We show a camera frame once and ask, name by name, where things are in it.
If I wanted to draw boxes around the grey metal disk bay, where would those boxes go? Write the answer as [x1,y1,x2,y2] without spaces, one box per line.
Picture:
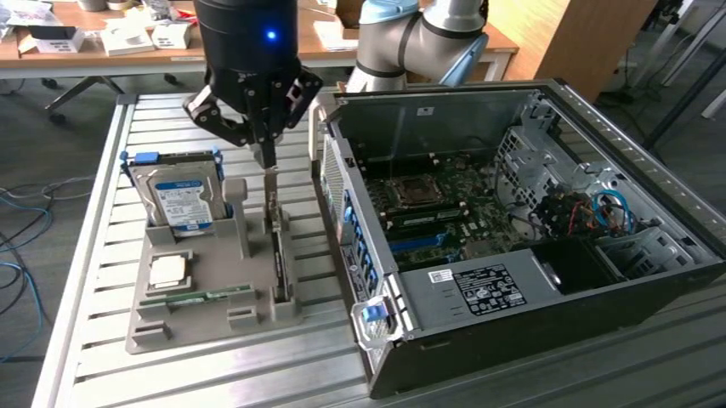
[594,227,702,281]

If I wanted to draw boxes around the hard disk in blue caddy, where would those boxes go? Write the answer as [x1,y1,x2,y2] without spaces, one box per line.
[117,145,235,238]

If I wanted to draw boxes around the grey wheeled leg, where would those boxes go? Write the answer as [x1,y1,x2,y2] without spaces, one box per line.
[42,75,126,125]

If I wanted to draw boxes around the green motherboard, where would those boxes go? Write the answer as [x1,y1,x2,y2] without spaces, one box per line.
[361,156,545,273]

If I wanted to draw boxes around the white box with black lid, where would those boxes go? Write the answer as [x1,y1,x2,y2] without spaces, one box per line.
[26,25,86,54]

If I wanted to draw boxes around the wooden desk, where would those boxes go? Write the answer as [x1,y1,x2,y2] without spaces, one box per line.
[0,0,520,93]

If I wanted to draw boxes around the white box with round hole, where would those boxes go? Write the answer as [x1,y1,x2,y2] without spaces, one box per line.
[100,19,154,57]

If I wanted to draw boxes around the dark metal post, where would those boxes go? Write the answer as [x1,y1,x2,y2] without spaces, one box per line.
[643,63,726,150]

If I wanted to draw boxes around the green RAM stick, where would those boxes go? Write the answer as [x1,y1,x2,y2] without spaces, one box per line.
[140,285,253,307]
[400,209,465,224]

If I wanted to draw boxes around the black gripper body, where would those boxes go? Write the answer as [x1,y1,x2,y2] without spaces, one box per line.
[192,0,303,144]

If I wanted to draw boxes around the blue floor cable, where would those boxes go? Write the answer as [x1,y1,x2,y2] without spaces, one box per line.
[0,193,53,254]
[0,261,46,365]

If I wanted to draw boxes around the wooden cabinet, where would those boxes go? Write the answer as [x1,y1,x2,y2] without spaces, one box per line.
[487,0,659,103]

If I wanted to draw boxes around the CPU socket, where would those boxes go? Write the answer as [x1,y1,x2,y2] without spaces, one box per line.
[384,174,447,209]

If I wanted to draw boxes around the grey parts rack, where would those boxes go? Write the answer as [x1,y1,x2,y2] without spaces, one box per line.
[124,177,305,356]

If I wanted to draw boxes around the silver CPU chip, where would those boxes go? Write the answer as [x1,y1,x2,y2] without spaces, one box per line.
[146,256,189,289]

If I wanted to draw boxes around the grey floor cable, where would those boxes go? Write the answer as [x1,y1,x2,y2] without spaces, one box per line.
[0,175,96,201]

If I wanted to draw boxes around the perforated metal drive cage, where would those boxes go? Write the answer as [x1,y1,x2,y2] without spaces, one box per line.
[491,125,577,213]

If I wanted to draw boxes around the blue wire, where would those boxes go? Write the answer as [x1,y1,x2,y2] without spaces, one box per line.
[588,190,639,237]

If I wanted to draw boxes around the black floor cable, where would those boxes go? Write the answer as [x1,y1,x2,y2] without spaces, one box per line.
[0,231,29,318]

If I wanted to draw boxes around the blue expansion slot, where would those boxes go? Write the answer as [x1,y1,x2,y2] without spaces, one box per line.
[389,235,447,252]

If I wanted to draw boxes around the blue case latch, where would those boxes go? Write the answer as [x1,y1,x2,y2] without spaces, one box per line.
[361,299,389,324]

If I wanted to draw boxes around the grey power supply unit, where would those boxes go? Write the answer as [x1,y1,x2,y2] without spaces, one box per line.
[397,249,563,332]

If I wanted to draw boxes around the black plastic drive housing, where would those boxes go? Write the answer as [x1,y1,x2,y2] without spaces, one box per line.
[529,237,628,297]

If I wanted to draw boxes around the white paper stack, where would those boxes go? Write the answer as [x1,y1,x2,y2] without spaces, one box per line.
[313,20,359,52]

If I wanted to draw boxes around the black open PC case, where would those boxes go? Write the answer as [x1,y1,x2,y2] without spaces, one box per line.
[307,77,726,400]

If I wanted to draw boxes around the white box with label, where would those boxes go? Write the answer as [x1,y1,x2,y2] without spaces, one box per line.
[150,21,193,50]

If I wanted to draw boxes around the red and orange wires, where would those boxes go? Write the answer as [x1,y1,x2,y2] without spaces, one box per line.
[569,199,602,233]

